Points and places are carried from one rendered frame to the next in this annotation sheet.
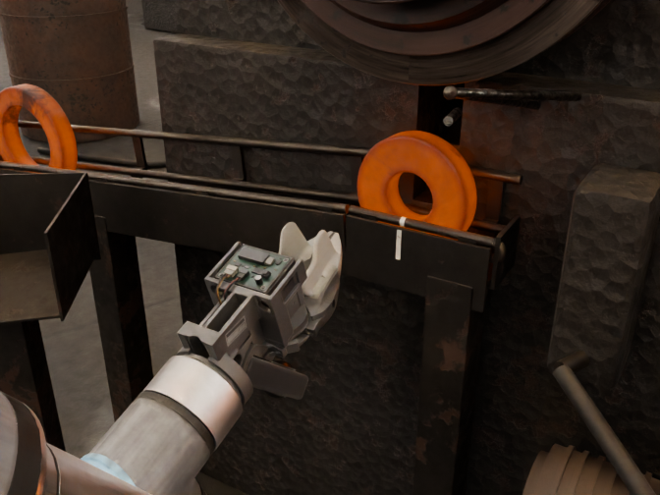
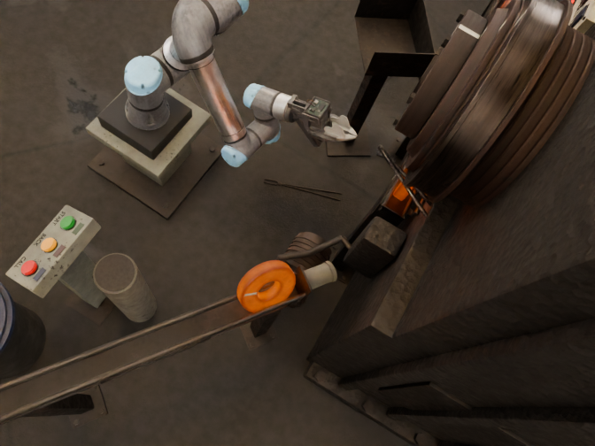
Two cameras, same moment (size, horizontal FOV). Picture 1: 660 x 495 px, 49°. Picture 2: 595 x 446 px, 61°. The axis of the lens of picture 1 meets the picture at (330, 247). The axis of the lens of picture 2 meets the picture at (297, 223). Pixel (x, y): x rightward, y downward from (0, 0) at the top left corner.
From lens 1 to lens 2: 1.18 m
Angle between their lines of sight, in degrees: 58
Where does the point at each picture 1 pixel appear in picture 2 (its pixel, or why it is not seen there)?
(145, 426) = (267, 95)
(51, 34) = not seen: outside the picture
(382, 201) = not seen: hidden behind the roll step
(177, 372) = (283, 98)
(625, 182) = (382, 234)
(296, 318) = (314, 128)
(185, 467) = (263, 109)
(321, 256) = (335, 130)
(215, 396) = (278, 109)
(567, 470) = (311, 242)
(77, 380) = not seen: hidden behind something
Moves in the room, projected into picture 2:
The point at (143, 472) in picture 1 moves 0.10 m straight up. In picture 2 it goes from (257, 98) to (259, 78)
